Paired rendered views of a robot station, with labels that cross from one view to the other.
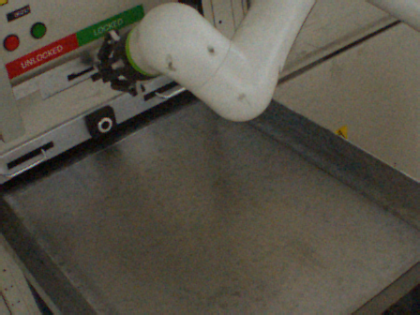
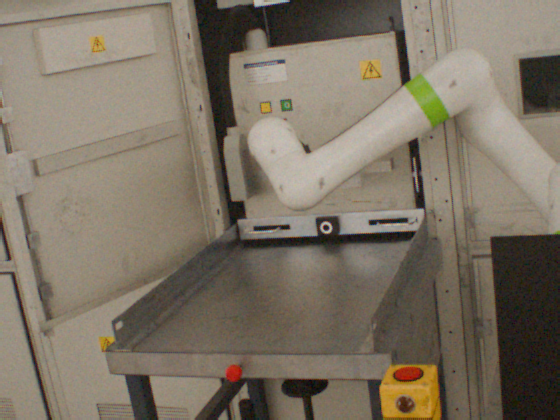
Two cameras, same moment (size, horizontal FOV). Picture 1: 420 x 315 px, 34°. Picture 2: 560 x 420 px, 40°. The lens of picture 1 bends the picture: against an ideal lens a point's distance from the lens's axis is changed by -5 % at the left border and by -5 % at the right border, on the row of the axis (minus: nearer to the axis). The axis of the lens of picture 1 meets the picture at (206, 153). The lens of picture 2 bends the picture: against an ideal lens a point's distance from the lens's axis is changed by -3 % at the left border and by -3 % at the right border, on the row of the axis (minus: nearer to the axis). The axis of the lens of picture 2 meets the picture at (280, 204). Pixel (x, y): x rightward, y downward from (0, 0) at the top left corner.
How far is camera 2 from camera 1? 1.37 m
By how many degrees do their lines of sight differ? 51
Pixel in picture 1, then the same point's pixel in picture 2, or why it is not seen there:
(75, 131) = (308, 225)
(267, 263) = (272, 317)
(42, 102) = not seen: hidden behind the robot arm
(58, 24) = (307, 140)
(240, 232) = (291, 301)
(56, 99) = not seen: hidden behind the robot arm
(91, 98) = (327, 206)
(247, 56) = (298, 163)
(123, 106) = (349, 221)
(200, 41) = (268, 142)
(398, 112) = not seen: outside the picture
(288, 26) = (341, 152)
